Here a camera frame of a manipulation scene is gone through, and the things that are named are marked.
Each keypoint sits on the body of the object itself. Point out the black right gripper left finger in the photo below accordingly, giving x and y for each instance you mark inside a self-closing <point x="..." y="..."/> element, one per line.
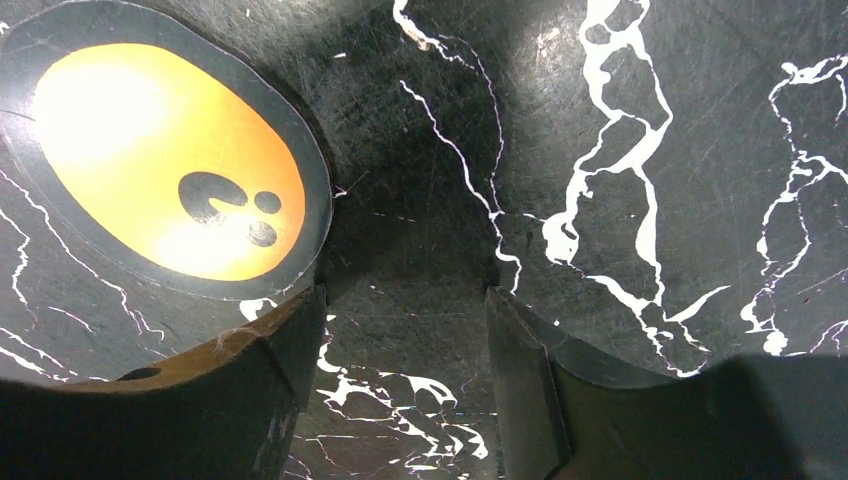
<point x="226" y="409"/>

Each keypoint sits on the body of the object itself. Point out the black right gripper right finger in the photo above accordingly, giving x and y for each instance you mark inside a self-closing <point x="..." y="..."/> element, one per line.
<point x="568" y="410"/>

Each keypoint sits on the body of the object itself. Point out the orange printed coaster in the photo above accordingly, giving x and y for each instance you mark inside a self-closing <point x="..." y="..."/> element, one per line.
<point x="167" y="154"/>

